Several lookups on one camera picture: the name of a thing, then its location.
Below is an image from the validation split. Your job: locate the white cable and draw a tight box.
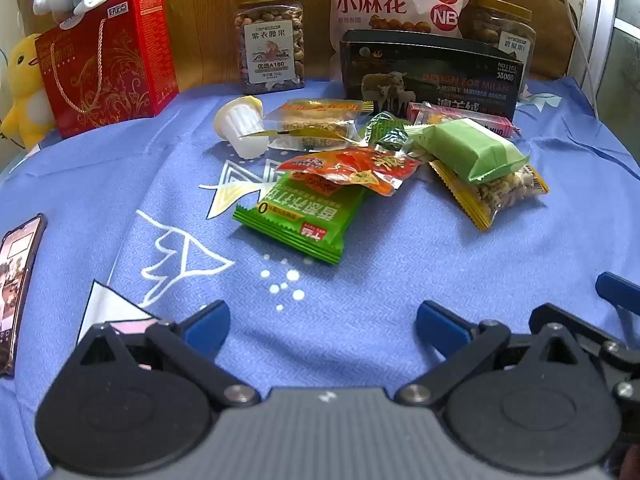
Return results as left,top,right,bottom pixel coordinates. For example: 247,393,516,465
547,0,601,111

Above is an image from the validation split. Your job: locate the gold-lid nut jar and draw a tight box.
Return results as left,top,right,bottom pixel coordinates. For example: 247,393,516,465
234,0,306,96

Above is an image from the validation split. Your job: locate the clear cracker packet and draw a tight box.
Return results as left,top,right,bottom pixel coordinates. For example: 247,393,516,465
262,99,373,152

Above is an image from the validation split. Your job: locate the yellow-edged nut packet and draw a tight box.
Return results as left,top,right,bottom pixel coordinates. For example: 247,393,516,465
429,160,550,232

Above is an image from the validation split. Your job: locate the dark green snack packet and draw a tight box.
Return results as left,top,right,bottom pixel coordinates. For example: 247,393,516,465
361,111,412,152

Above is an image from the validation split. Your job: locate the green biscuit packet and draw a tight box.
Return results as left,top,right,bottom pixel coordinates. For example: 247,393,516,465
232,172,368,266

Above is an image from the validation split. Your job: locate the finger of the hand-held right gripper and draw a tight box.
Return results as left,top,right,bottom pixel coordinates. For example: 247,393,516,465
596,271,640,317
529,303,640,441

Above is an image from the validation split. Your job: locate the smartphone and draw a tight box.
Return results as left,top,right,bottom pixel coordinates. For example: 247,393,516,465
0,213,48,378

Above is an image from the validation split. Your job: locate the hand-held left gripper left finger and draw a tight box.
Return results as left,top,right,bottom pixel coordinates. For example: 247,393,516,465
75,301,261,409

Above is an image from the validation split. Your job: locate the white jelly cup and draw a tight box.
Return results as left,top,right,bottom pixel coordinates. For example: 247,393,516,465
214,96,264,159

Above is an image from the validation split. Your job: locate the blue printed cloth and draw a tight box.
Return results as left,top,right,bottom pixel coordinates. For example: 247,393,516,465
0,77,640,480

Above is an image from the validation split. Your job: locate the red gift box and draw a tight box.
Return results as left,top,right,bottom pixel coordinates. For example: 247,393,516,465
34,0,180,140

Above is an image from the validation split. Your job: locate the light green snack packet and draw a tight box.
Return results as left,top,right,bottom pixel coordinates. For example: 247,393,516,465
405,117,531,184

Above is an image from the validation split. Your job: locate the brown leather pad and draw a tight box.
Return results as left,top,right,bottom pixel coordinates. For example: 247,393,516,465
475,0,581,81

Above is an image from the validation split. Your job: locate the pink snack packet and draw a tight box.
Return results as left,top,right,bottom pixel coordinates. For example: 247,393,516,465
406,101,521,138

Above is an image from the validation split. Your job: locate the gold-lid pecan jar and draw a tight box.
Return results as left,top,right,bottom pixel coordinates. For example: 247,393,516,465
461,0,537,68

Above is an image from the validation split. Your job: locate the white door frame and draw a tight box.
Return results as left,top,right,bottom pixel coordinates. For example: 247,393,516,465
580,0,640,126

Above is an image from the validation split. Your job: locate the yellow duck plush toy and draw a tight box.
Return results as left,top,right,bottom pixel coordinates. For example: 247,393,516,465
0,33,56,150

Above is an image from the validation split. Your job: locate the red orange snack packet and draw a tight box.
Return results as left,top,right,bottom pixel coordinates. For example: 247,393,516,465
276,146,421,196

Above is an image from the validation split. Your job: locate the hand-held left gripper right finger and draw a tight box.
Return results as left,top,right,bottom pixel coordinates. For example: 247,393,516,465
395,301,583,407

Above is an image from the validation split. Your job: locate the black tin box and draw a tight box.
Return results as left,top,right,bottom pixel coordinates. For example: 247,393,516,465
339,30,525,121

